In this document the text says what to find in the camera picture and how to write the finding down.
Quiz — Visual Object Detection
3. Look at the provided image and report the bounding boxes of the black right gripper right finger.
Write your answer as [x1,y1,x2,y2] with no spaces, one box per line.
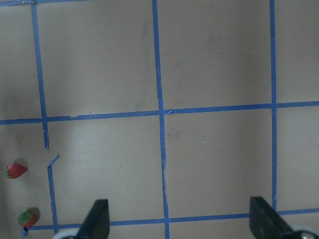
[249,197,296,239]

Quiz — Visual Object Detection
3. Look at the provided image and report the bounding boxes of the red strawberry green top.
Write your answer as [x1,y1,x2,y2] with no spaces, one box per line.
[5,163,28,179]

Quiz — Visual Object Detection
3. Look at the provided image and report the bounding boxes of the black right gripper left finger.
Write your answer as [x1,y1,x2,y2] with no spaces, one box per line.
[75,199,110,238]

